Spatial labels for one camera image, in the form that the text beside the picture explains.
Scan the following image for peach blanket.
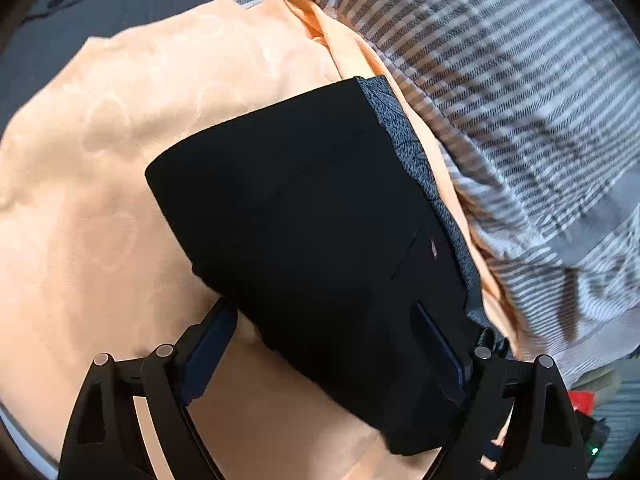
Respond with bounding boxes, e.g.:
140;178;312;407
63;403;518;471
0;0;526;480

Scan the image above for red embroidered pillow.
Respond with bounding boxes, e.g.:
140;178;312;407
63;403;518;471
570;391;597;414

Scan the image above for grey jacket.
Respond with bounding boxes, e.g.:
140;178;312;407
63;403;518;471
0;0;237;126

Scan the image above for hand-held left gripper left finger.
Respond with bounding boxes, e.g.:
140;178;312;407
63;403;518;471
57;299;240;480

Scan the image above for black pants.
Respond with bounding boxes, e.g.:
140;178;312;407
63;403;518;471
145;76;483;457

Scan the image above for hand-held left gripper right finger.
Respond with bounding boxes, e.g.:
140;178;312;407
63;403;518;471
410;302;589;480

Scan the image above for blue floral cloth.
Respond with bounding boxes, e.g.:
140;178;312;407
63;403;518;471
357;76;502;343

